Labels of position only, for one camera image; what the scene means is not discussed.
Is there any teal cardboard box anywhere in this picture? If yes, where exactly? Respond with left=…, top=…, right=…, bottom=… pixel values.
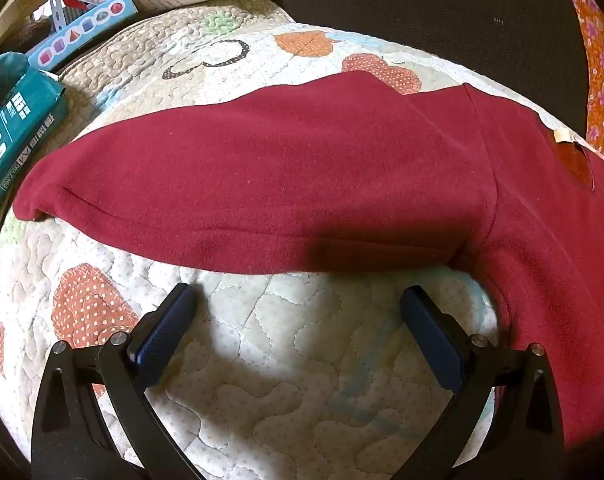
left=0, top=51, right=70, bottom=236

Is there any quilted patchwork blanket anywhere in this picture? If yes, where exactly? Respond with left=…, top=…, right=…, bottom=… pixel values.
left=0, top=0, right=590, bottom=480

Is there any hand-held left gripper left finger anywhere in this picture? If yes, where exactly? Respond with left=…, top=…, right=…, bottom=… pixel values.
left=30, top=282, right=207, bottom=480

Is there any dark brown cushion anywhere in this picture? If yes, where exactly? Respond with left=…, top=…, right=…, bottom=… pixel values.
left=272, top=0, right=590, bottom=133

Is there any blue box with shapes print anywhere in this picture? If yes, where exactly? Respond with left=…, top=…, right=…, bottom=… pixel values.
left=28, top=0, right=140, bottom=72

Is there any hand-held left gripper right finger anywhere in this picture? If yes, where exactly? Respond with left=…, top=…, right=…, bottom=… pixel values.
left=398, top=285, right=567, bottom=480

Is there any orange floral cloth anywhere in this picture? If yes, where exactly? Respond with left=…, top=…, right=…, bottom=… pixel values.
left=552, top=0, right=604, bottom=168

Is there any dark red sweater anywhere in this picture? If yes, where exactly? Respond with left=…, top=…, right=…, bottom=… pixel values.
left=12, top=71, right=604, bottom=466

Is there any perforated metal rail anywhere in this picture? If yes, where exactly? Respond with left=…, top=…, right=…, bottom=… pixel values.
left=44, top=0, right=67, bottom=41

